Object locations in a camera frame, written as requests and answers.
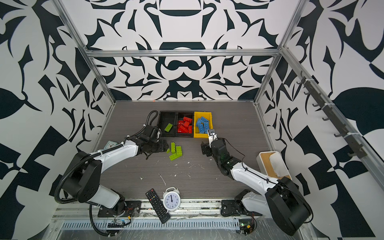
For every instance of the green lego brick flat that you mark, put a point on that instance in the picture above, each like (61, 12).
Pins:
(173, 157)

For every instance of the wall hook rail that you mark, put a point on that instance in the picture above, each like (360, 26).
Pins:
(335, 116)

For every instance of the black middle bin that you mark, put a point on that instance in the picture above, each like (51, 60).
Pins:
(180, 116)

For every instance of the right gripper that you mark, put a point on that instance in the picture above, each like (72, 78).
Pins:
(206, 149)

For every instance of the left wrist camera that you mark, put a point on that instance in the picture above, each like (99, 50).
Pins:
(151, 133)

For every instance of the black bin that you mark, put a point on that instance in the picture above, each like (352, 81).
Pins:
(166, 118)
(180, 116)

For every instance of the white cable duct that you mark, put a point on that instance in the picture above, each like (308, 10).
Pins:
(154, 224)

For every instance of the black remote control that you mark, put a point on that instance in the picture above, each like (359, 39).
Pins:
(158, 206)

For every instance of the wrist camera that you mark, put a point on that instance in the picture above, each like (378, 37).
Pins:
(151, 133)
(212, 136)

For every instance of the red lego brick cluster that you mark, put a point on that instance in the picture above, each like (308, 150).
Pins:
(187, 120)

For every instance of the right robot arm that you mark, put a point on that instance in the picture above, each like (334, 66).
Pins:
(279, 199)

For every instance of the lone green lego brick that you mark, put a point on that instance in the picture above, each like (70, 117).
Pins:
(168, 127)

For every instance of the small green square clock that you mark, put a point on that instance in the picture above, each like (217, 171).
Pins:
(110, 144)

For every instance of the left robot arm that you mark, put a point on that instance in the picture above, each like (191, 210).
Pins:
(81, 181)

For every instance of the white wooden-top tray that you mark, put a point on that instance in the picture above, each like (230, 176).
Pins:
(272, 164)

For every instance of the yellow bin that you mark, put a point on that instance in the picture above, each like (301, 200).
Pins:
(206, 115)

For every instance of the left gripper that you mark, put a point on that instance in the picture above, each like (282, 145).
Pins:
(163, 147)

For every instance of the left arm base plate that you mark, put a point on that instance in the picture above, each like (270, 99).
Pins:
(126, 209)

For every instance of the black left bin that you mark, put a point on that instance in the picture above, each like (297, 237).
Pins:
(166, 118)

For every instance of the white twin-bell alarm clock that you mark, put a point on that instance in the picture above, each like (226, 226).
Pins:
(171, 199)

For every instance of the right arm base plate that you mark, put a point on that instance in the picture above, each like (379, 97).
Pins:
(233, 208)

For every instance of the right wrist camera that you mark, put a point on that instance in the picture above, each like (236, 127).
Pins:
(212, 136)

